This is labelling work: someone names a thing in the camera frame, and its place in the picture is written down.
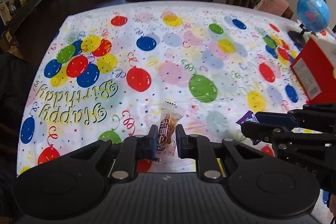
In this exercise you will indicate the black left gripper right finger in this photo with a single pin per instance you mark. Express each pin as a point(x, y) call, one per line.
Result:
point(200, 149)

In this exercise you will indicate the right hand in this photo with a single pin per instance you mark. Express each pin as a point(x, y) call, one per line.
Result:
point(331, 204)

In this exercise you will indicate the red white cardboard box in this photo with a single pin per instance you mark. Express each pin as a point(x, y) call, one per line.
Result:
point(314, 68)

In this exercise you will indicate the dark wooden tv cabinet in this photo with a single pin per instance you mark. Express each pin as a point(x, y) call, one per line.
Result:
point(28, 1)

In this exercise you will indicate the blue desk globe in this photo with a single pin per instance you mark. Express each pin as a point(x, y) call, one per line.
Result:
point(314, 16)

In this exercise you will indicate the clear bun snack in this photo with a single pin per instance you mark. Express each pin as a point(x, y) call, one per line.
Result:
point(171, 114)

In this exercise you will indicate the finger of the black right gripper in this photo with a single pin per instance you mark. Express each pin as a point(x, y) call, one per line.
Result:
point(262, 132)
point(317, 117)

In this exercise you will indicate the balloon print birthday tablecloth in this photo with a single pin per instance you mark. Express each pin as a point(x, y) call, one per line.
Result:
point(105, 77)

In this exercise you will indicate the pink cushion on chair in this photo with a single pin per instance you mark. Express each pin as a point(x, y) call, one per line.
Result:
point(275, 7)

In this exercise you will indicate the purple candy wrapper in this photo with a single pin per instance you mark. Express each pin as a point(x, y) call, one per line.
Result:
point(249, 116)

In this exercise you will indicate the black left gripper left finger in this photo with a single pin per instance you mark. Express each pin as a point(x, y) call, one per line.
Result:
point(133, 149)

